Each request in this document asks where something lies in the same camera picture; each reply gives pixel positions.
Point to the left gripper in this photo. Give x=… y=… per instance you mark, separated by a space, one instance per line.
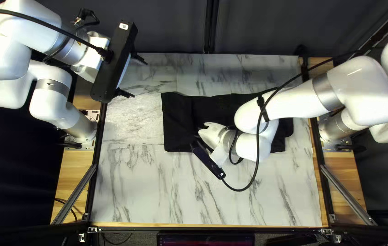
x=94 y=41

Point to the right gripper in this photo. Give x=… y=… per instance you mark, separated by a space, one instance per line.
x=212 y=135

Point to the black t-shirt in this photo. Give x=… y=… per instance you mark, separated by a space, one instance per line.
x=180 y=116

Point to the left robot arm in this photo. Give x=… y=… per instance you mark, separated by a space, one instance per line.
x=9 y=51

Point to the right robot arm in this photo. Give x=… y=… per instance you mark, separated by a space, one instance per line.
x=351 y=88

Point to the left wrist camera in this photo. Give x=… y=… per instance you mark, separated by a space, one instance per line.
x=115 y=61

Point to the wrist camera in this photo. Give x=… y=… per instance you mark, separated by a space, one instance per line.
x=115 y=61
x=207 y=160

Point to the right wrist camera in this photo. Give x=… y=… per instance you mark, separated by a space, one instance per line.
x=207 y=160

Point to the black frame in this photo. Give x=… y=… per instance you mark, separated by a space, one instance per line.
x=211 y=27

